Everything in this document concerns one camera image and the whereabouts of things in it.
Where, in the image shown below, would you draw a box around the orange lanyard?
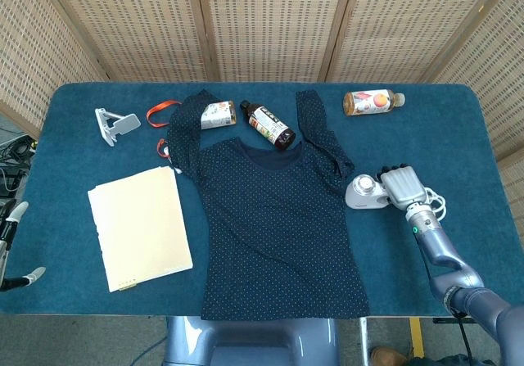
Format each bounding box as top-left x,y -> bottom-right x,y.
146,100 -> 183,174

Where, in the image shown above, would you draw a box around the peach tea bottle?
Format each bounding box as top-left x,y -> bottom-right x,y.
342,89 -> 406,117

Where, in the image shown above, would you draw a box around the woven bamboo folding screen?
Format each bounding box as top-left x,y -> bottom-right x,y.
0,0 -> 524,240

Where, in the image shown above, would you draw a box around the cream paper folder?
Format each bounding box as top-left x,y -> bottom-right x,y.
87,165 -> 194,293

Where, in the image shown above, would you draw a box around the dark brown sauce bottle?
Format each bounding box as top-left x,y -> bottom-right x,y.
239,99 -> 297,152

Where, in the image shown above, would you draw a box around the navy polka dot shirt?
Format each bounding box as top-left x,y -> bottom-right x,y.
165,89 -> 372,322

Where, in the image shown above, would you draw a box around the black floor cables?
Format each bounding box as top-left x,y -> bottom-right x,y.
0,134 -> 40,198

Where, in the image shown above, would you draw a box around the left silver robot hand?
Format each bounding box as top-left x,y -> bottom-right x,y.
0,201 -> 47,293

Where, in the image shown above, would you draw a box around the brown shoe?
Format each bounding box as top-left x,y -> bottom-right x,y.
370,346 -> 410,366

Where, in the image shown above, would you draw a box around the white folding phone stand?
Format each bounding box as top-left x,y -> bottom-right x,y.
94,107 -> 142,149

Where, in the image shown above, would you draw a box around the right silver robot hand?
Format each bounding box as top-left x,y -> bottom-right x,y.
375,164 -> 429,211

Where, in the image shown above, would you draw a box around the blue-grey robot torso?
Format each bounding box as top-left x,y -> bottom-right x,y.
163,315 -> 341,366

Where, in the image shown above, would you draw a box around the white table leg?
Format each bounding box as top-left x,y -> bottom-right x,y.
358,317 -> 369,366

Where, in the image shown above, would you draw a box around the white handheld garment steamer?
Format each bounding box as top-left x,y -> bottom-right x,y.
345,173 -> 392,210

